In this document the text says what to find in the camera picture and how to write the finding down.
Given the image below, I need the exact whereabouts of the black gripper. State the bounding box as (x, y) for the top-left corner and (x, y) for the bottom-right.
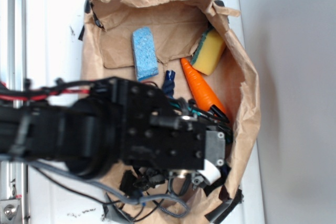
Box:
(91, 76), (227, 172)

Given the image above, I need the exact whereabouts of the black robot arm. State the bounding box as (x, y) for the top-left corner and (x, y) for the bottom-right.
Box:
(1, 77), (226, 179)

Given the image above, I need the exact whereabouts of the orange toy carrot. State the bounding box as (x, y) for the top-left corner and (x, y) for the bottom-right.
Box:
(180, 58), (226, 113)

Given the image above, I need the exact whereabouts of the blue sponge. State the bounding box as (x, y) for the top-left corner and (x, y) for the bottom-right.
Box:
(131, 27), (159, 81)

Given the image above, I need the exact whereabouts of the brown paper bag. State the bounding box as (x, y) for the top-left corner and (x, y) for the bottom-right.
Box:
(81, 0), (261, 223)

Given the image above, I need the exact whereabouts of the yellow green sponge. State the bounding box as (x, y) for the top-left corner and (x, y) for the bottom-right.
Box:
(191, 27), (226, 76)

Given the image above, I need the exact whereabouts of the dark navy rope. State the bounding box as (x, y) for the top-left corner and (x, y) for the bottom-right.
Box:
(162, 69), (176, 99)

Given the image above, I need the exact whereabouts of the grey cable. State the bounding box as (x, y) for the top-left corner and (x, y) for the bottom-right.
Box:
(26, 161), (190, 218)

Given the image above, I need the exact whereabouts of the aluminium rail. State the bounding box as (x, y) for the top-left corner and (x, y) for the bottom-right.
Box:
(1, 0), (30, 223)

